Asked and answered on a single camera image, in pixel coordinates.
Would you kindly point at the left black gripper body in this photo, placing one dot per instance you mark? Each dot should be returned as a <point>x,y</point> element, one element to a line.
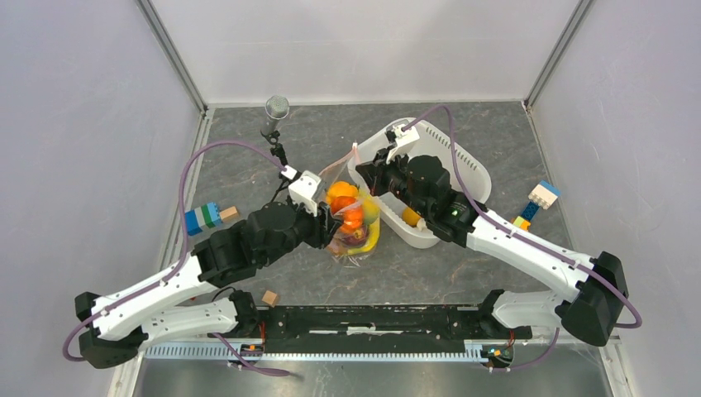
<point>321,226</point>

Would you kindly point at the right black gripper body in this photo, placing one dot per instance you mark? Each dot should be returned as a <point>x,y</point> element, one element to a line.
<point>389,177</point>

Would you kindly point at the orange toy pumpkin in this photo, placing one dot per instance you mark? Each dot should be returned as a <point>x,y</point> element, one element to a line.
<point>349,210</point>

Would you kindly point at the orange yellow bell pepper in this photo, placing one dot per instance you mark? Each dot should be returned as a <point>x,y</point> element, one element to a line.
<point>341,189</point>

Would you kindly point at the dark red toy fruit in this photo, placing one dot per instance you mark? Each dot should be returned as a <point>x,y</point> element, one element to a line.
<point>356,238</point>

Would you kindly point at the clear zip top bag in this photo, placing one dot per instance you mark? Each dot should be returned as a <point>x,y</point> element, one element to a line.
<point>341,170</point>

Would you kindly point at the yellow toy bananas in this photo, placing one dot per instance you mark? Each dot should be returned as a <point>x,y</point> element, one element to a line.
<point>341,249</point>

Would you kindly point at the white plastic basin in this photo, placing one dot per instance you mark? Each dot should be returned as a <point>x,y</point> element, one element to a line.
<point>440,175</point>

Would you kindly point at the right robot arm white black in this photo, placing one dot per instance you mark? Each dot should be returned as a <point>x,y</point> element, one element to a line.
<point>586,294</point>

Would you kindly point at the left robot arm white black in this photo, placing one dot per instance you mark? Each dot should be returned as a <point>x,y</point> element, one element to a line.
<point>119,326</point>

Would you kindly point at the orange toy fruit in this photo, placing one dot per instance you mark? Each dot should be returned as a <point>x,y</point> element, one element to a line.
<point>410,217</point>

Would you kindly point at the small wooden cube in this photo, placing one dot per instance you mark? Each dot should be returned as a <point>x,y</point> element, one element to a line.
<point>270,298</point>

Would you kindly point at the tan wooden block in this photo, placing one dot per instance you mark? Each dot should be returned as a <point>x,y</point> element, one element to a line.
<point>229,214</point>

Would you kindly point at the blue green toy block stack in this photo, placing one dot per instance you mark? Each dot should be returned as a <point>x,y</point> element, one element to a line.
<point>202,218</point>

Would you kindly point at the silver microphone on tripod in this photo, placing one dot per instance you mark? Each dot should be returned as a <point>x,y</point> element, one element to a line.
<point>276,109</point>

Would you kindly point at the white blue yellow block stack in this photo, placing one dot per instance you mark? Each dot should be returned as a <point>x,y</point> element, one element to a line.
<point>543,196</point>

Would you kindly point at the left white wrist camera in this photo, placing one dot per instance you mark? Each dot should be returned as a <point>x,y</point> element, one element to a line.
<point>305,189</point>

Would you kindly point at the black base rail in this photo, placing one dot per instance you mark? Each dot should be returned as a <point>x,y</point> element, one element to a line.
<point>433,328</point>

